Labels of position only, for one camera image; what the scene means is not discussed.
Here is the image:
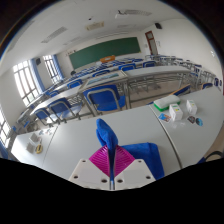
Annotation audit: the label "yellow round tape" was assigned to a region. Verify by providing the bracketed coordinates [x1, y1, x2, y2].
[34, 143, 44, 155]

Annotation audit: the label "brown door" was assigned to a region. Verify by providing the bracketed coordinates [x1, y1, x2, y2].
[144, 30, 159, 56]

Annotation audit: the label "white packet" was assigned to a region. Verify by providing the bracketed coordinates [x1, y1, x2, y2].
[25, 132, 43, 155]

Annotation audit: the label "orange lectern box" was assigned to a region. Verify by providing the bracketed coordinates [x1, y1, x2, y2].
[99, 54, 117, 64]

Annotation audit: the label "large window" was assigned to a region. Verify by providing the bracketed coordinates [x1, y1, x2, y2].
[12, 59, 43, 107]

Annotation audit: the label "green and white flat box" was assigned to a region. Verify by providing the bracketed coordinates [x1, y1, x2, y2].
[152, 94, 182, 112]

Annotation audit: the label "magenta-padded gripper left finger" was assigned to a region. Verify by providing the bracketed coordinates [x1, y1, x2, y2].
[68, 144, 112, 191]

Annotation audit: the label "green chalkboard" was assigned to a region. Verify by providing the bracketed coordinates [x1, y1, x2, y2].
[67, 36, 142, 71]

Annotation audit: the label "small round blue sticker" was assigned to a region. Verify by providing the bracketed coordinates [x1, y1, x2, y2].
[194, 117, 205, 127]

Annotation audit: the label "rows of grey desks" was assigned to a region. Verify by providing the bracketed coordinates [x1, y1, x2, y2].
[14, 54, 221, 134]

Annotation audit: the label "small dark card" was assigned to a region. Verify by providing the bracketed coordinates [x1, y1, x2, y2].
[186, 115, 197, 125]

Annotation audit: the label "group of ceiling lights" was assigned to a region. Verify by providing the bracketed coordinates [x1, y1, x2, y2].
[40, 8, 153, 45]

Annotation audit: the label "blue printed card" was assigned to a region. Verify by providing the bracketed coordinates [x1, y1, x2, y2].
[157, 112, 172, 123]

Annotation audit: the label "narrow window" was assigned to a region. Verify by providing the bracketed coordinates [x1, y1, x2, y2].
[42, 53, 63, 85]

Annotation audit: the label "white carton box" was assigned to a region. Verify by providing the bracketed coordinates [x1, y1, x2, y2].
[185, 98, 199, 116]
[168, 103, 184, 122]

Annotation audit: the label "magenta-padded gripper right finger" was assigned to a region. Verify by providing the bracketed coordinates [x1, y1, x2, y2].
[113, 144, 157, 191]

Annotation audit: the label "blue towel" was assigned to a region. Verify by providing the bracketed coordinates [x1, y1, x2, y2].
[95, 117, 166, 181]

